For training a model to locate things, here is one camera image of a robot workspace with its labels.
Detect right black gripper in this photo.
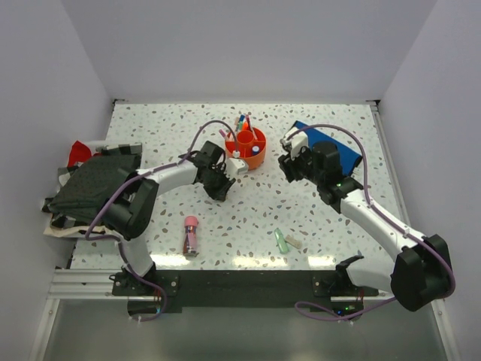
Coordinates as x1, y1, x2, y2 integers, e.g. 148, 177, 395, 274
278, 145, 323, 186

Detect orange round organizer container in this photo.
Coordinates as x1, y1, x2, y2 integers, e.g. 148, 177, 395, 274
237, 128, 267, 171

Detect blue capped white marker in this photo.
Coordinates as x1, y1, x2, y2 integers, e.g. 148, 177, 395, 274
236, 114, 245, 130

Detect dark red gel pen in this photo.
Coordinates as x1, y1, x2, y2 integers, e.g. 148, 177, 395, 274
245, 114, 254, 133

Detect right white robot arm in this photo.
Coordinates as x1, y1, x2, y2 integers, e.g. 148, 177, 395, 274
278, 137, 455, 311

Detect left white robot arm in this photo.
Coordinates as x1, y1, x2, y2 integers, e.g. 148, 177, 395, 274
95, 141, 248, 295

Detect blue black pencil pouch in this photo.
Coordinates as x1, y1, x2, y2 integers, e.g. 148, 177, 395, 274
304, 129, 363, 176

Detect pink capped glitter tube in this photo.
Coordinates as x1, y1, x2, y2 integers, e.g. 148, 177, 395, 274
183, 216, 198, 257

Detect beige rectangular eraser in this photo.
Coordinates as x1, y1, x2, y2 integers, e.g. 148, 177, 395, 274
285, 235, 302, 249

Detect green correction tape pen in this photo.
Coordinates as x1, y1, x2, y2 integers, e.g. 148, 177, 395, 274
274, 228, 289, 254

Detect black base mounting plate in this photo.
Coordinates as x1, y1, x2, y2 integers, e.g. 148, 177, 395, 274
109, 269, 379, 315

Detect pile of folded cloths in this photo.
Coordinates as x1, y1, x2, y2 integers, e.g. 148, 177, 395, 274
41, 141, 143, 238

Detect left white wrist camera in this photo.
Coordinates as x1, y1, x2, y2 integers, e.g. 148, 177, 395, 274
225, 158, 249, 178

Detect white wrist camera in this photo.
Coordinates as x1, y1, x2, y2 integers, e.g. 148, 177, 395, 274
280, 127, 308, 159
225, 158, 249, 178

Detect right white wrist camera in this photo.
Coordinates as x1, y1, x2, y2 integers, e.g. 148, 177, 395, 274
280, 127, 308, 159

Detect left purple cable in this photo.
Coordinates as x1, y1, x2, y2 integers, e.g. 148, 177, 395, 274
84, 120, 241, 323

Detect purple cable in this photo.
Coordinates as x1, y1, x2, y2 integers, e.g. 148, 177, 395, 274
281, 123, 458, 323
84, 120, 241, 323

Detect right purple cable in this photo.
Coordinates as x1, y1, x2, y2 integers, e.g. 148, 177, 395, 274
281, 123, 458, 323

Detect aluminium frame rail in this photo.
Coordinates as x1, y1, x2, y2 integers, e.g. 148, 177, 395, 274
47, 268, 125, 300

